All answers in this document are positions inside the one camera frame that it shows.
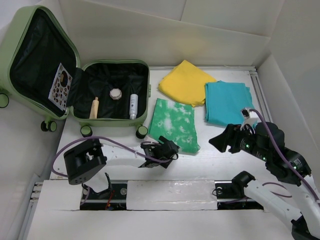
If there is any beige cosmetic tube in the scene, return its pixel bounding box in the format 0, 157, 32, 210
89, 97, 99, 119

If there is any sticker sheet in lid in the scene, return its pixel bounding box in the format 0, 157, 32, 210
48, 63, 73, 111

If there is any yellow cloth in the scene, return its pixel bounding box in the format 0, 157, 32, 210
158, 60, 217, 107

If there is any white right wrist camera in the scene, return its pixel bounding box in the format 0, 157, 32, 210
241, 107, 260, 129

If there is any white tube bottle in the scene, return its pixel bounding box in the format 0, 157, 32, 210
129, 94, 139, 120

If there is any round pink cream jar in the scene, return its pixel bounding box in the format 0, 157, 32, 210
109, 88, 122, 100

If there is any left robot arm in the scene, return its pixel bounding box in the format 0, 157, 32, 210
63, 136, 180, 199

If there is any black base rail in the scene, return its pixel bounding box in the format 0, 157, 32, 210
79, 180, 263, 211

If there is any teal cloth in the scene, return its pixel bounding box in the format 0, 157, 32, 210
204, 81, 254, 127

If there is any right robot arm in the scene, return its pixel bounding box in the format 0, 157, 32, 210
208, 122, 320, 240

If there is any light green suitcase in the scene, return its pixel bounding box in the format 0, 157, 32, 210
0, 5, 151, 139

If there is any green white tie-dye cloth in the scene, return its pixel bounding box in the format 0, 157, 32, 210
148, 98, 201, 154

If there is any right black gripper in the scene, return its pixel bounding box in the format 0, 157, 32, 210
208, 121, 270, 161

